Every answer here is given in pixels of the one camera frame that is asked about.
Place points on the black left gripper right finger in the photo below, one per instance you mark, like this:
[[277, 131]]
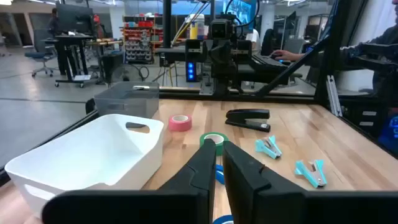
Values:
[[242, 174]]

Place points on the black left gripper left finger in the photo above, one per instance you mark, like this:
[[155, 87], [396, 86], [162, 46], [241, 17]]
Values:
[[199, 177]]

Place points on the black box with blue lights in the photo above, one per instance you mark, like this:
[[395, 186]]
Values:
[[190, 71]]

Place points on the black standing desk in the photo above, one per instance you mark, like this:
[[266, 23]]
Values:
[[71, 38]]

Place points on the pink tape roll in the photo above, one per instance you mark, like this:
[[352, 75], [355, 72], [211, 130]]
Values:
[[178, 126]]

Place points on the black vertical post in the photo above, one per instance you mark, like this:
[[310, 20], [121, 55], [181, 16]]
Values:
[[167, 25]]

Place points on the blue office chair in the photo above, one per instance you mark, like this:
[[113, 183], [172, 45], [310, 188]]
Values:
[[40, 55]]

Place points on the blue tape roll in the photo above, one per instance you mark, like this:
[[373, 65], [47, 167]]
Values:
[[222, 220]]

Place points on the person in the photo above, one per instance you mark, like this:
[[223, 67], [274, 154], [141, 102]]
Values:
[[54, 25], [253, 39], [382, 40]]

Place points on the shelf with red bins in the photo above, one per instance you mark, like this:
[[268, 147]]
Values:
[[138, 46]]

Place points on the blue glowing screen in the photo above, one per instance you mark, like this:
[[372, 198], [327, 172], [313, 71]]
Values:
[[390, 130]]

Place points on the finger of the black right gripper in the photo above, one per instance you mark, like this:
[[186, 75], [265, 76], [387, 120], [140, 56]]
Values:
[[244, 49], [196, 51]]

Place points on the black stapler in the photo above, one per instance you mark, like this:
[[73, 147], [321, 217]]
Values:
[[245, 116]]

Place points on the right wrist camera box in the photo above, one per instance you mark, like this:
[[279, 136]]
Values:
[[222, 29]]

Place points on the blue wall screen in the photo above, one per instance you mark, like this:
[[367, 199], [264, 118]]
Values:
[[241, 12]]

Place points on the white plastic bin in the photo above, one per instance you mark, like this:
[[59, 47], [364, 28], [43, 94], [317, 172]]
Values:
[[93, 155]]

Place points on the wooden bench top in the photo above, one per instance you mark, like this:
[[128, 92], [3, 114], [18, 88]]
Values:
[[105, 42]]

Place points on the black office chair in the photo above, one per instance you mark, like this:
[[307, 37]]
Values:
[[269, 42]]

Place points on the silver aluminium bar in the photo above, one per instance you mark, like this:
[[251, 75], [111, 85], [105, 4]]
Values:
[[333, 96]]

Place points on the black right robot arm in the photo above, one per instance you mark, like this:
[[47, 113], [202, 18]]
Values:
[[222, 91]]

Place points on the black computer keyboard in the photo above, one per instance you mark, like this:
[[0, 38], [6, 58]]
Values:
[[267, 59]]

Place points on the yellow bottle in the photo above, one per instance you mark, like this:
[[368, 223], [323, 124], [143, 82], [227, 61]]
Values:
[[193, 31]]

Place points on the green tape roll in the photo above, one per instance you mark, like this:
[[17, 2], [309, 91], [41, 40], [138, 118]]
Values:
[[218, 138]]

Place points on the teal staple remover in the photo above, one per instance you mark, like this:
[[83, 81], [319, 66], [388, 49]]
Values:
[[269, 147], [312, 174]]

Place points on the black computer monitor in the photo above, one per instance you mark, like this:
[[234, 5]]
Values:
[[74, 18]]

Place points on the grey translucent plastic bin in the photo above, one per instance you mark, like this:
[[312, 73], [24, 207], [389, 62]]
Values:
[[130, 102]]

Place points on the white jug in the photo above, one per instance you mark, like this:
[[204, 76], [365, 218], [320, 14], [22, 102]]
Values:
[[201, 28]]

